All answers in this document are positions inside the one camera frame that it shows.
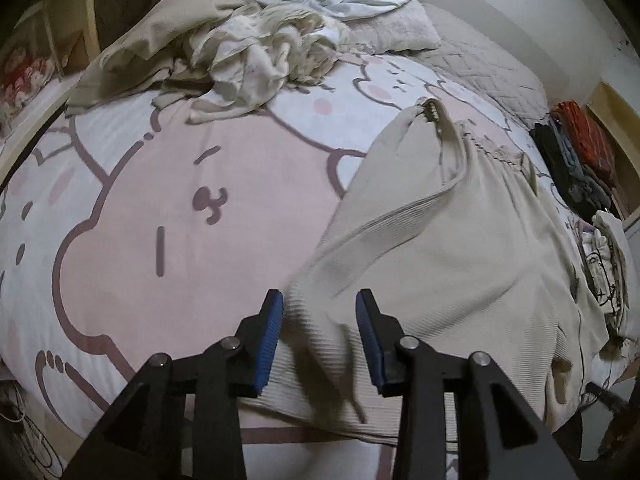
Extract quilted beige pillow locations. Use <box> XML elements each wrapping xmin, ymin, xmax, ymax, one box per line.
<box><xmin>400</xmin><ymin>2</ymin><xmax>549</xmax><ymax>129</ymax></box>

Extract clear box with red toy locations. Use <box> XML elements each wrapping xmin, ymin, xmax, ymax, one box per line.
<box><xmin>0</xmin><ymin>54</ymin><xmax>62</xmax><ymax>117</ymax></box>

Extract stack of dark folded clothes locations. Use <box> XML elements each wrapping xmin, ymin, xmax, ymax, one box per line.
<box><xmin>529</xmin><ymin>119</ymin><xmax>614</xmax><ymax>212</ymax></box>

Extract floor cables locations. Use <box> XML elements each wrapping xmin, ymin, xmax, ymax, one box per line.
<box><xmin>0</xmin><ymin>384</ymin><xmax>62</xmax><ymax>480</ymax></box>

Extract fluffy beige pillow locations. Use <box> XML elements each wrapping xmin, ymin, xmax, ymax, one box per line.
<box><xmin>344</xmin><ymin>0</ymin><xmax>442</xmax><ymax>57</ymax></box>

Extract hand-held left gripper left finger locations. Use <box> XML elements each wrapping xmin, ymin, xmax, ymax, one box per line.
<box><xmin>60</xmin><ymin>288</ymin><xmax>285</xmax><ymax>480</ymax></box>

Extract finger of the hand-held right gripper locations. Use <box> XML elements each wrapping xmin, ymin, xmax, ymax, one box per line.
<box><xmin>585</xmin><ymin>381</ymin><xmax>632</xmax><ymax>413</ymax></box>

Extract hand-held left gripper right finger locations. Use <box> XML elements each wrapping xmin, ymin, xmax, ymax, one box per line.
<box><xmin>354</xmin><ymin>288</ymin><xmax>581</xmax><ymax>480</ymax></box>

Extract beige waffle-knit pants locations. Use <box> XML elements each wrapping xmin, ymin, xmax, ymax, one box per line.
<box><xmin>237</xmin><ymin>97</ymin><xmax>609</xmax><ymax>447</ymax></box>

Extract beige smooth garment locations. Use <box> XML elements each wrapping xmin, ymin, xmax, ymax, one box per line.
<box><xmin>65</xmin><ymin>0</ymin><xmax>251</xmax><ymax>117</ymax></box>

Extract yellow wall niche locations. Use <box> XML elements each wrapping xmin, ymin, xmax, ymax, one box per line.
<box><xmin>584</xmin><ymin>80</ymin><xmax>640</xmax><ymax>222</ymax></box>

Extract cream folded garment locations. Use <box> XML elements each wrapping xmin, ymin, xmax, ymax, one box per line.
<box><xmin>591</xmin><ymin>209</ymin><xmax>640</xmax><ymax>343</ymax></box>

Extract white printed folded garment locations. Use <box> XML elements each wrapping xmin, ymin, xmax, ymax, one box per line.
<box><xmin>574</xmin><ymin>220</ymin><xmax>632</xmax><ymax>313</ymax></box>

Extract wooden bedside shelf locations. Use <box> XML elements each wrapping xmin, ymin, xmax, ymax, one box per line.
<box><xmin>0</xmin><ymin>0</ymin><xmax>103</xmax><ymax>177</ymax></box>

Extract bear print bedsheet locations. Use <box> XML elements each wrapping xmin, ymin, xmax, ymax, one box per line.
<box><xmin>0</xmin><ymin>49</ymin><xmax>640</xmax><ymax>480</ymax></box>

